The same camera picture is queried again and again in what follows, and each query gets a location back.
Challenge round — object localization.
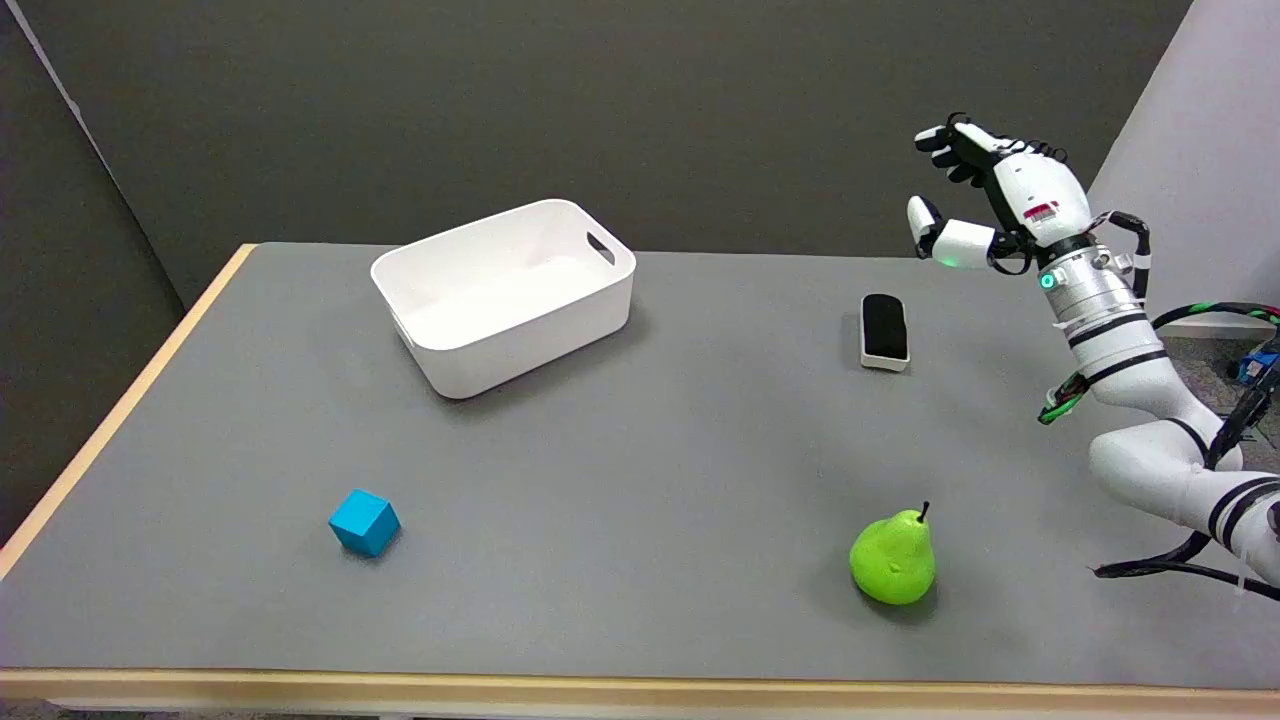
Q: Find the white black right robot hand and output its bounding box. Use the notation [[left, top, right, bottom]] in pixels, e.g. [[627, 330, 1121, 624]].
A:
[[906, 112, 1094, 273]]

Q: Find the black white blackboard eraser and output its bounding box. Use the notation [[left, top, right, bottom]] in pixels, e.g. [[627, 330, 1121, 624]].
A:
[[860, 293, 912, 374]]

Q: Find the green pear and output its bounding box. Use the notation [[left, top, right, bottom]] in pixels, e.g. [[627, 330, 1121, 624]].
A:
[[848, 501, 939, 607]]

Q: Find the white plastic storage basket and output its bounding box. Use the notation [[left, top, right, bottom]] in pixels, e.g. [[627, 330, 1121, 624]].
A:
[[369, 198, 638, 401]]

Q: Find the blue cube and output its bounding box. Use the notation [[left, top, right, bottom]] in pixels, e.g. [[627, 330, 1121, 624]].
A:
[[328, 488, 403, 559]]

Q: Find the short black wrist cable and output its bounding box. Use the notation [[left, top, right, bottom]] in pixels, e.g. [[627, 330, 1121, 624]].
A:
[[1098, 210, 1153, 303]]

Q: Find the black cable with green wrap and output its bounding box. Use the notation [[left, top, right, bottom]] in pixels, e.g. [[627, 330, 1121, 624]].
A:
[[1037, 299, 1280, 427]]

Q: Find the long black sleeved cable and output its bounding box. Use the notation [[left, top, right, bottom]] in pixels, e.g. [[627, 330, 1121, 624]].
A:
[[1092, 528, 1280, 603]]

